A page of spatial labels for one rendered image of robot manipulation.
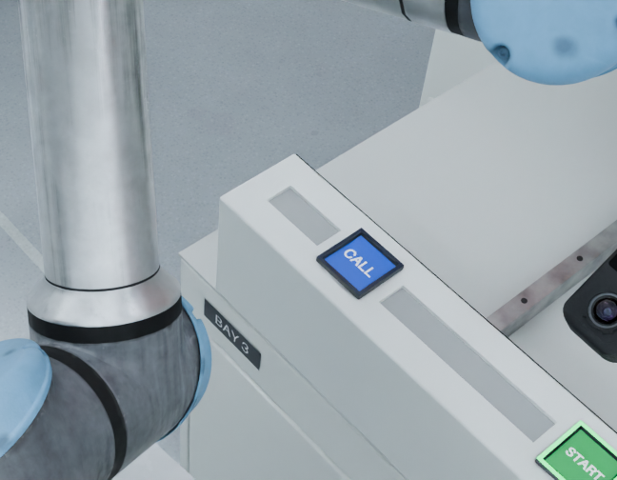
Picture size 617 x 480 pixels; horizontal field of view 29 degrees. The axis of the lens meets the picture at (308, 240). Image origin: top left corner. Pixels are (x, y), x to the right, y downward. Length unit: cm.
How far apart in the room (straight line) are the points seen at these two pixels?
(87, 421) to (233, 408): 51
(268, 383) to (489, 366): 29
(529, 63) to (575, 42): 2
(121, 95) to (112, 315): 16
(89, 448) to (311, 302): 30
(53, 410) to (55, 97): 21
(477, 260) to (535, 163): 17
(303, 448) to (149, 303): 41
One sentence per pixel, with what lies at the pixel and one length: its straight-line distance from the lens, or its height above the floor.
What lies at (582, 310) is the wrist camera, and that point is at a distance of 73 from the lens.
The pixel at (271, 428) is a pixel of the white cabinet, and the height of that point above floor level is 68.
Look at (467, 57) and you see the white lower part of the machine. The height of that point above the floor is 66.
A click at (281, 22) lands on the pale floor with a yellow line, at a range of 279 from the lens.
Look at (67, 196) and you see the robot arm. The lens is 85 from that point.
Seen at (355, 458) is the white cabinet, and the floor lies 77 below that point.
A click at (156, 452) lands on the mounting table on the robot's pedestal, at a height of 82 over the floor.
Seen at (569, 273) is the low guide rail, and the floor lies 85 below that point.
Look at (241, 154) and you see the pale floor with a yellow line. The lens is 248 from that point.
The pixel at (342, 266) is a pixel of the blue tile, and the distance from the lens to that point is 106.
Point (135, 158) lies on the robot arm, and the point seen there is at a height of 117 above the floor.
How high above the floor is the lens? 178
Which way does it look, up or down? 50 degrees down
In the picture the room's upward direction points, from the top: 8 degrees clockwise
